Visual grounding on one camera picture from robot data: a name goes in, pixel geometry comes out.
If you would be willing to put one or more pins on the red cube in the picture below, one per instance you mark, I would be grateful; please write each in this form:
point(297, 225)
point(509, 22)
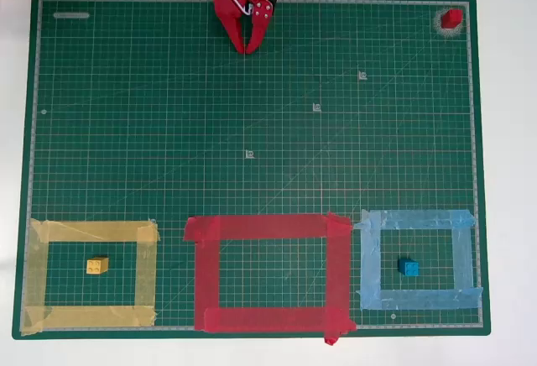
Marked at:
point(452, 19)

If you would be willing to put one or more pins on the red tape square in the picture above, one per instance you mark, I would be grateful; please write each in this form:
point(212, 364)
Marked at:
point(207, 273)

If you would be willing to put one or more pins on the blue tape square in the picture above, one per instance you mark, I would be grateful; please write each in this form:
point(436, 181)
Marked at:
point(371, 265)

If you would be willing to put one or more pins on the yellow cube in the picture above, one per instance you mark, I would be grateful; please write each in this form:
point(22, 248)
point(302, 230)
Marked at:
point(97, 266)

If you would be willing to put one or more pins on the blue cube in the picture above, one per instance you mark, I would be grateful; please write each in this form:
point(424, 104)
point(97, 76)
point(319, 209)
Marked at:
point(408, 267)

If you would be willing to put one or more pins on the yellow tape square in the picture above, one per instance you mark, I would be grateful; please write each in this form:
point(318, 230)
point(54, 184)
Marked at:
point(38, 265)

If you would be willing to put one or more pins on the green cutting mat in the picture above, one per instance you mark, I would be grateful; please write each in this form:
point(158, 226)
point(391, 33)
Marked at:
point(210, 131)

